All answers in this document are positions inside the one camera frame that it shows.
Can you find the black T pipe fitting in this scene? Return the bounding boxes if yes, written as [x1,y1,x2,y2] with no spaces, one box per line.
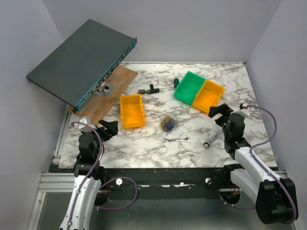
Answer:
[138,84,160,94]

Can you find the yellow bin on left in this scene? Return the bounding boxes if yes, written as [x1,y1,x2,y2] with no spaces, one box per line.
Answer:
[119,94,146,129]

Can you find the small open-end wrench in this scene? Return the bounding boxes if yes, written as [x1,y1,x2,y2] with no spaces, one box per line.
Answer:
[162,137,190,143]

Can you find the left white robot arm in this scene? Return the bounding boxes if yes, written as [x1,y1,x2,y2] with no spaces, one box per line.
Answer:
[59,118,118,230]

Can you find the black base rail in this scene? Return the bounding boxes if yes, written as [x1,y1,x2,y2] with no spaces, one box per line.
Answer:
[47,162,286,201]

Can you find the metal bracket with knob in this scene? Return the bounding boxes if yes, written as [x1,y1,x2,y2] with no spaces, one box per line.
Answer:
[95,82,114,98]

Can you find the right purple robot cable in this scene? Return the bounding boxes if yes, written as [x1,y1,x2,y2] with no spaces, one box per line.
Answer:
[219,103,297,225]

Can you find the ratcheting ring wrench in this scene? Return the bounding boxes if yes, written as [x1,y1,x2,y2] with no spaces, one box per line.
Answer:
[202,129,223,149]

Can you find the yellow wire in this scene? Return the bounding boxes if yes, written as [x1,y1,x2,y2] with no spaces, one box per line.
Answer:
[160,115,173,131]

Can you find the purple wire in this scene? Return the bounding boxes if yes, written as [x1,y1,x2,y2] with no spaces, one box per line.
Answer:
[163,116,180,135]

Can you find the yellow bin on right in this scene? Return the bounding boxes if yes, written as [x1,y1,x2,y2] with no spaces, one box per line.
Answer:
[192,80,225,114]

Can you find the brown wooden board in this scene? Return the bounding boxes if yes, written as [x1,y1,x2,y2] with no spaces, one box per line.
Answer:
[70,66,138,126]

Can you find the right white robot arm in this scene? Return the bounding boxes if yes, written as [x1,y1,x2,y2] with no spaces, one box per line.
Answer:
[208,103,298,224]

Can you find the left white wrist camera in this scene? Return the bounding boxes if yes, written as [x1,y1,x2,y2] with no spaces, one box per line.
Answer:
[78,116,95,132]

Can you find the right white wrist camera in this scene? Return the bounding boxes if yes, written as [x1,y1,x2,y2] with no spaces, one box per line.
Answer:
[236,103,251,118]

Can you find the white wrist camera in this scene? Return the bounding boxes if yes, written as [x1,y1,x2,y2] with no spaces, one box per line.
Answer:
[236,103,251,118]
[78,116,95,132]

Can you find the green plastic bin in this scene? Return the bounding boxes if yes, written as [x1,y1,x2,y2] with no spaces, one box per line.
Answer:
[173,71,206,105]

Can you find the yellow bin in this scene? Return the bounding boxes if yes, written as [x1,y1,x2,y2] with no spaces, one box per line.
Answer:
[192,80,225,114]
[119,94,146,129]

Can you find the green handled screwdriver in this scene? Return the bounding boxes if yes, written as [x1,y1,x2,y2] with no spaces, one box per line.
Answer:
[174,78,179,89]

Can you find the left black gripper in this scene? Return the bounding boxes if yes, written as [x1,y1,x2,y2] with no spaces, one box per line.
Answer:
[82,119,118,158]

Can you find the grey network switch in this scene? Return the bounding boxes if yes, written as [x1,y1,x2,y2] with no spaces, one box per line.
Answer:
[26,19,137,113]

